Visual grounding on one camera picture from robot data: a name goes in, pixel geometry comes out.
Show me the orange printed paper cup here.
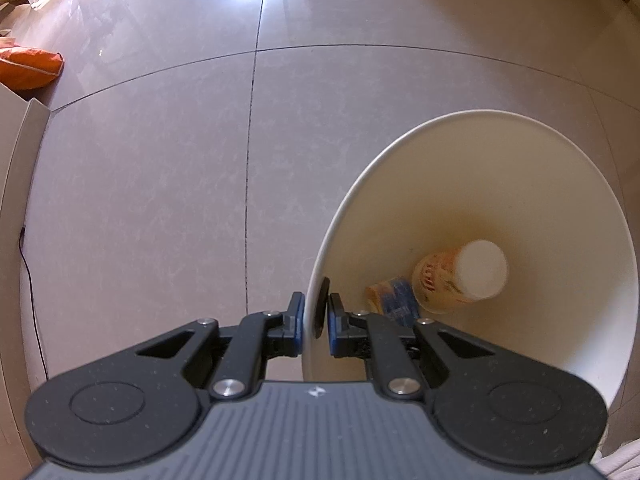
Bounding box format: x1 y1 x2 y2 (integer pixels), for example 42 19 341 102
412 239 510 315

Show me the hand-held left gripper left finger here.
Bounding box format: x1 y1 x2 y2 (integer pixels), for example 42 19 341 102
135 291 306 401

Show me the orange bag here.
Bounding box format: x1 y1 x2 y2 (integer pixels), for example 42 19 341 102
0 48 65 92

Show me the white cabinet panel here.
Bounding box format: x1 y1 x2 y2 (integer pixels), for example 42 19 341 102
0 82 54 480

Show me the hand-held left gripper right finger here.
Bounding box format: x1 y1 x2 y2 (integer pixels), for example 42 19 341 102
326 292 494 401

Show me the blue and orange snack packet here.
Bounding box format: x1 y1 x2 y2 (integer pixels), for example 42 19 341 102
365 274 421 324

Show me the white plastic bin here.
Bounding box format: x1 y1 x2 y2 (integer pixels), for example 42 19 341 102
301 108 640 407

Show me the white cloth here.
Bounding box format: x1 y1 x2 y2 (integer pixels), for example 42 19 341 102
594 439 640 480

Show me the black cable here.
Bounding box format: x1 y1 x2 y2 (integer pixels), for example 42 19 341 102
18 227 51 380

